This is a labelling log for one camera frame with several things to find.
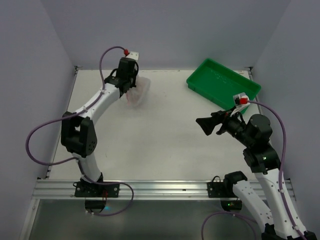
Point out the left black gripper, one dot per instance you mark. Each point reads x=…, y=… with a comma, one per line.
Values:
x=127, y=83

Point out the green plastic tray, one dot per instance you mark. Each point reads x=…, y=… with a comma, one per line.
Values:
x=218, y=84

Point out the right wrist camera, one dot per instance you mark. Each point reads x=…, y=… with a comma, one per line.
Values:
x=241, y=101

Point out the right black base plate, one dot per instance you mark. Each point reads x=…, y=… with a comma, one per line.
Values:
x=217, y=189

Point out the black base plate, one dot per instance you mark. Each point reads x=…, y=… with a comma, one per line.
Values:
x=217, y=189
x=85, y=189

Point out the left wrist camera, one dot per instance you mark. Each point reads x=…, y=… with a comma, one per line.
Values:
x=131, y=54

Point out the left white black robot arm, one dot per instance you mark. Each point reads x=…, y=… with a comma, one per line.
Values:
x=78, y=134

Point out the white mesh laundry bag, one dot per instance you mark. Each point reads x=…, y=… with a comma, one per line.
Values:
x=136, y=95

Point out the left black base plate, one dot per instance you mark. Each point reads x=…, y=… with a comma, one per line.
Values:
x=85, y=189

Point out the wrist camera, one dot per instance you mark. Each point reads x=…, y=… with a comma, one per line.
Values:
x=241, y=101
x=131, y=54

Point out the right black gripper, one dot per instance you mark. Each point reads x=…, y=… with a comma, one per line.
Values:
x=219, y=122

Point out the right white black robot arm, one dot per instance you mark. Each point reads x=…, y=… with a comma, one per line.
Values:
x=276, y=217

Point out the aluminium mounting rail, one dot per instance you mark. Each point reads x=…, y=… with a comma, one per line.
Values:
x=59, y=189

